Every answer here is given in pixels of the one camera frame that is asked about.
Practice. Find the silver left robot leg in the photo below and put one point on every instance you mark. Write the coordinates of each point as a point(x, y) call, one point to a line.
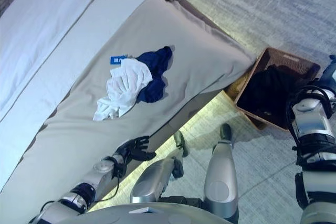
point(152, 179)

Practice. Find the small blue label tag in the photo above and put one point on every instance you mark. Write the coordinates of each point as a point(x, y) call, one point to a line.
point(117, 59)

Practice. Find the grey robot torso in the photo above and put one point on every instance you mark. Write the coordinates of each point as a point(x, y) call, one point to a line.
point(157, 216)

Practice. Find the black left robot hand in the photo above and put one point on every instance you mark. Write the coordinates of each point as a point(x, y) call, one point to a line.
point(134, 150)

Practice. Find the navy blue garment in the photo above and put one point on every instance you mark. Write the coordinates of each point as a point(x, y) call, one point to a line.
point(155, 58)

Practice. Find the silver right robot leg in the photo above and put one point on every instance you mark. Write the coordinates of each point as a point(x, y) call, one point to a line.
point(220, 176)

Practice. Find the white duvet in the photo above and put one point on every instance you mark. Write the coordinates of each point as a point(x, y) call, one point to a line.
point(52, 24)

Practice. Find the bed with beige blanket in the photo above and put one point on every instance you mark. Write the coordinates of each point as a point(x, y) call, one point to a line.
point(197, 51)

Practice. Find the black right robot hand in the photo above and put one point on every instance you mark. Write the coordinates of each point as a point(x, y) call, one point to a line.
point(331, 70)

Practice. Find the large grey area rug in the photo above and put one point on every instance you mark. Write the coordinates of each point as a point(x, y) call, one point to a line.
point(262, 11)

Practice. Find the white garment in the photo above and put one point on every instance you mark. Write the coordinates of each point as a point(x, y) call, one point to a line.
point(126, 85)

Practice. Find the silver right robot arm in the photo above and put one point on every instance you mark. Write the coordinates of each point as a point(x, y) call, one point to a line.
point(312, 124)

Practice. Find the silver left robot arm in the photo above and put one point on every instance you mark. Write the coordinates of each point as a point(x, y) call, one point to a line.
point(97, 174)

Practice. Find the brown wicker basket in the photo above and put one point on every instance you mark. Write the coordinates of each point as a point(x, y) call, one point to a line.
point(283, 58)

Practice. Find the silver robot leg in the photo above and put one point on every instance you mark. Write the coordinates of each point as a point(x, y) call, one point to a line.
point(152, 179)
point(220, 176)

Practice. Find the black garment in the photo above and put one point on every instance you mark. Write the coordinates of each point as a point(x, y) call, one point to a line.
point(267, 90)

